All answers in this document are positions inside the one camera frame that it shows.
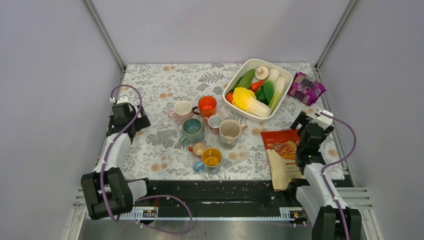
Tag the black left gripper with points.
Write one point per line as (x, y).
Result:
(142, 122)

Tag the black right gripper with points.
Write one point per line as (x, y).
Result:
(301, 118)

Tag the pink white mug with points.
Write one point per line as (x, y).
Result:
(182, 111)

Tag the teal green ceramic mug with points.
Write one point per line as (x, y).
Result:
(192, 131)

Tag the beige patterned cup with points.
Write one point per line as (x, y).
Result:
(229, 133)

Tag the small orange cup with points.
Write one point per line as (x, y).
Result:
(197, 149)

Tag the orange mug black handle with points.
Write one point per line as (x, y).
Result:
(206, 107)

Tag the small pink cup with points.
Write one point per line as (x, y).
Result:
(214, 122)

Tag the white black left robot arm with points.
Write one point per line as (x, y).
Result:
(106, 191)

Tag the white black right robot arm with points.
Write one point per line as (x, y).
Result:
(329, 214)

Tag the cassava chips bag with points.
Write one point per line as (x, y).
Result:
(281, 147)

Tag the purple snack packet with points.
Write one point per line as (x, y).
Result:
(306, 90)

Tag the white green bok choy toy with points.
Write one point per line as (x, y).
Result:
(271, 90)

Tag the white rectangular bin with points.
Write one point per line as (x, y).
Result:
(255, 63)

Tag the floral patterned tablecloth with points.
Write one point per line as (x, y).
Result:
(156, 152)

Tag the orange carrot toy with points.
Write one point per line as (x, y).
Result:
(256, 85)

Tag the yellow napa cabbage toy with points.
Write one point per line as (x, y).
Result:
(245, 100)

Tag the beige mushroom toy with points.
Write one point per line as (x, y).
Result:
(261, 73)

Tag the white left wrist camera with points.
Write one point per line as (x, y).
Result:
(119, 101)

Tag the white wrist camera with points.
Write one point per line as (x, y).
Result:
(119, 101)
(323, 118)

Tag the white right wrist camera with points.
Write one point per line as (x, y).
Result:
(323, 118)

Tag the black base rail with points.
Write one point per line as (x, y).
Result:
(243, 191)

